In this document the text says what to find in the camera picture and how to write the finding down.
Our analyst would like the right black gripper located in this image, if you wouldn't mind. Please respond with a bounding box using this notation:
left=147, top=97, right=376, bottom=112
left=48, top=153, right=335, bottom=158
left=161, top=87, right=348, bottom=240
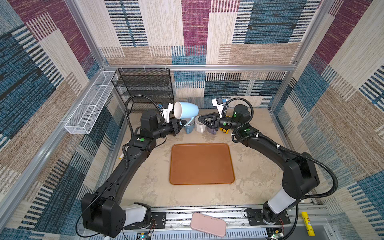
left=198, top=111, right=240, bottom=131

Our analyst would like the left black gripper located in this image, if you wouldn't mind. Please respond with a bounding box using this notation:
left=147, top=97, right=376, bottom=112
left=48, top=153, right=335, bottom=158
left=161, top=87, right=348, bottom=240
left=150, top=119, right=186, bottom=141

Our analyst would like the white faceted mug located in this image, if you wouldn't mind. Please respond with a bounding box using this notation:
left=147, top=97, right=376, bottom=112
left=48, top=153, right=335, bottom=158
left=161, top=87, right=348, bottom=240
left=195, top=116, right=207, bottom=134

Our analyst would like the blue patterned mug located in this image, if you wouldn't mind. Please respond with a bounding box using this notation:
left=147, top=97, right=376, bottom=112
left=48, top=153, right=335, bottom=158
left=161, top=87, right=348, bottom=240
left=184, top=121, right=195, bottom=135

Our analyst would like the light blue mug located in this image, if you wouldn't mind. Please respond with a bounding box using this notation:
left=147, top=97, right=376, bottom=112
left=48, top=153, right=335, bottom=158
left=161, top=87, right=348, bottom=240
left=173, top=102, right=199, bottom=125

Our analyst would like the purple mug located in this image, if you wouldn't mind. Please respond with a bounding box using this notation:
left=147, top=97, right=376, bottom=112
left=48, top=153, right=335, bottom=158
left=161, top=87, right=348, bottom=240
left=207, top=127, right=218, bottom=135

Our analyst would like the yellow mug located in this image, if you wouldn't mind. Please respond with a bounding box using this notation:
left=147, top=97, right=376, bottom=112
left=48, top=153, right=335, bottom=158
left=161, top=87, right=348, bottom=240
left=219, top=128, right=229, bottom=135

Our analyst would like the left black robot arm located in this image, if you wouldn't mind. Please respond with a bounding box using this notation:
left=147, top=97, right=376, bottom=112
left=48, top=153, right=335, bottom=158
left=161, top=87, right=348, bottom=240
left=77, top=104, right=187, bottom=238

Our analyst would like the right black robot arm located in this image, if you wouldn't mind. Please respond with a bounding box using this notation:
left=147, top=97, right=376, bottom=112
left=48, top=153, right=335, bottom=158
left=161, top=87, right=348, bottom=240
left=198, top=98, right=339, bottom=225

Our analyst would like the brown serving tray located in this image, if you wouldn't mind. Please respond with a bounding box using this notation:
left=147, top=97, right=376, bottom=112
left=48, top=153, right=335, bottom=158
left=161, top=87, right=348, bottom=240
left=169, top=143, right=235, bottom=185

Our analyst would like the black mesh shelf rack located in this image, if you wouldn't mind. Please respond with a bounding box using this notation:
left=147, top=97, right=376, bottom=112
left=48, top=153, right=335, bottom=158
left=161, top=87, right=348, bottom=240
left=111, top=68, right=175, bottom=107

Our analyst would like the pink pouch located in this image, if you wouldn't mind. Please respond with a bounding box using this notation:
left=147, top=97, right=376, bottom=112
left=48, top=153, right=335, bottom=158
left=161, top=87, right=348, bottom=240
left=190, top=213, right=227, bottom=237

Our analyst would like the white wire wall basket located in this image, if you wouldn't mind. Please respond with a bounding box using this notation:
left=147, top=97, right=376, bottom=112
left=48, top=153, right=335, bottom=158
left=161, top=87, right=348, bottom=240
left=65, top=71, right=115, bottom=135

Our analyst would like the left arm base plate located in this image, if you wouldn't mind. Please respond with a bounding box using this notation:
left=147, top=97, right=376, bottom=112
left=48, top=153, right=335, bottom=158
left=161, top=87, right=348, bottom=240
left=124, top=212, right=167, bottom=230

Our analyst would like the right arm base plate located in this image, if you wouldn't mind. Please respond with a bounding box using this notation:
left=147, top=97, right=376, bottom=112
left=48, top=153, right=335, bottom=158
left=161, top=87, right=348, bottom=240
left=245, top=208, right=291, bottom=226

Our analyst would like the yellow marker right rail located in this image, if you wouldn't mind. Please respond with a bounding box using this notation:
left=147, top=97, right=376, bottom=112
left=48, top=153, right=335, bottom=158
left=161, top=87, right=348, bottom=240
left=301, top=212, right=316, bottom=237

